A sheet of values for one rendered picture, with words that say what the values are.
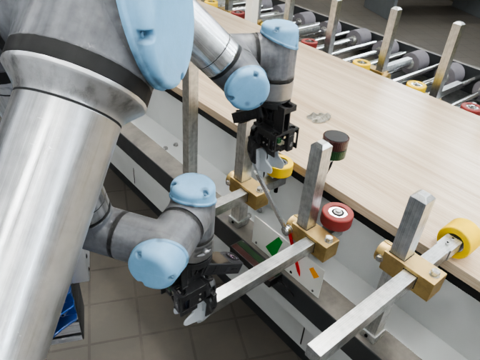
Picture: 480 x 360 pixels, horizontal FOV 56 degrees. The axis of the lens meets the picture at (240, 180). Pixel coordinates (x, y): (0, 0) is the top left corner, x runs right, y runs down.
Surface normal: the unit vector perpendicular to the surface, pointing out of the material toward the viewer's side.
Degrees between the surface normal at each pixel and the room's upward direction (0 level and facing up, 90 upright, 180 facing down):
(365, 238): 90
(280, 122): 91
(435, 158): 0
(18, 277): 56
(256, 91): 90
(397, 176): 0
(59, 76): 92
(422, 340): 0
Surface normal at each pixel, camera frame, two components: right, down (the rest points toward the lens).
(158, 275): -0.31, 0.54
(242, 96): 0.21, 0.58
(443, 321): -0.76, 0.33
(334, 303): 0.07, -0.81
